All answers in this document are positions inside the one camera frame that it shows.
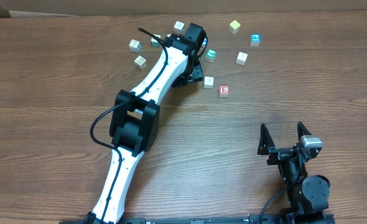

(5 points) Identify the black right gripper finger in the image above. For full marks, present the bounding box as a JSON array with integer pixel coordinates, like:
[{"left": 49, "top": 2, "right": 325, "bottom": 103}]
[
  {"left": 258, "top": 123, "right": 276, "bottom": 156},
  {"left": 297, "top": 121, "right": 312, "bottom": 140}
]

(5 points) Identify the red E wooden block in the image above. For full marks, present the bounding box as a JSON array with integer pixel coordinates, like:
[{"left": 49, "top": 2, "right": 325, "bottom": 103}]
[{"left": 218, "top": 85, "right": 230, "bottom": 98}]

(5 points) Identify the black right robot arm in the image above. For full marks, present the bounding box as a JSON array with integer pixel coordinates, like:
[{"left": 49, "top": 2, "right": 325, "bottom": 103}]
[{"left": 258, "top": 122, "right": 335, "bottom": 224}]

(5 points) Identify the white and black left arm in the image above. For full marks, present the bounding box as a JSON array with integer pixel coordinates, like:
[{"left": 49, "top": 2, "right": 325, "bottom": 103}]
[{"left": 84, "top": 33, "right": 208, "bottom": 223}]

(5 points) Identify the green L wooden block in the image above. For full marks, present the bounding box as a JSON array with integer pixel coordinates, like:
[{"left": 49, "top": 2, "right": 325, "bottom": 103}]
[{"left": 205, "top": 49, "right": 217, "bottom": 62}]

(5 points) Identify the blue framed wooden block centre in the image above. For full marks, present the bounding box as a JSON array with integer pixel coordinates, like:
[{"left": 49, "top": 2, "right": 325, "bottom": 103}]
[{"left": 200, "top": 37, "right": 207, "bottom": 50}]

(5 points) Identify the blue framed wooden block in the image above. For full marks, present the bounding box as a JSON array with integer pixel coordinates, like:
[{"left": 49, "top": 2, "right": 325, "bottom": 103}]
[
  {"left": 200, "top": 37, "right": 207, "bottom": 50},
  {"left": 250, "top": 34, "right": 261, "bottom": 47}
]

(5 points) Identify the wooden block top centre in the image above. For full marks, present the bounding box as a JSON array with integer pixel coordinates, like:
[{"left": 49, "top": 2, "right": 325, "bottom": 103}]
[{"left": 174, "top": 21, "right": 185, "bottom": 34}]

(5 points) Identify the green sided elephant block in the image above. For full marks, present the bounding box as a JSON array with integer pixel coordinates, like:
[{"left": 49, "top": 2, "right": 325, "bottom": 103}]
[{"left": 151, "top": 34, "right": 161, "bottom": 47}]

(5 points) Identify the plain wooden block right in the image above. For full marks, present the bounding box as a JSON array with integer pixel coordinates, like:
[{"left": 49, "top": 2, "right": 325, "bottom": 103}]
[{"left": 236, "top": 52, "right": 248, "bottom": 65}]

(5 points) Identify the wooden block yellow side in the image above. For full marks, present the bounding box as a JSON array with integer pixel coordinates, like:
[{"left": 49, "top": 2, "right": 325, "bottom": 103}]
[{"left": 134, "top": 55, "right": 147, "bottom": 70}]

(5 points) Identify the yellow topped wooden block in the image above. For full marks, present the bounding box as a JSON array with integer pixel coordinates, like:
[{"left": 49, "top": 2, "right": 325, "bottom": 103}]
[{"left": 228, "top": 20, "right": 241, "bottom": 34}]

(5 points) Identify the wooden block blue side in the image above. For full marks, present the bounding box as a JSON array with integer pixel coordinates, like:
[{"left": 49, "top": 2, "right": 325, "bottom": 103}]
[{"left": 129, "top": 39, "right": 141, "bottom": 53}]

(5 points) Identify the blue framed wooden block right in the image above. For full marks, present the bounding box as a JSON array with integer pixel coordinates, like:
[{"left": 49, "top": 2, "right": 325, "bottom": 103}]
[{"left": 250, "top": 34, "right": 261, "bottom": 47}]

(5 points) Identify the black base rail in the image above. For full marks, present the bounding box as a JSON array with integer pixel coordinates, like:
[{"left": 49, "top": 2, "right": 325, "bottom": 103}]
[{"left": 58, "top": 212, "right": 336, "bottom": 224}]

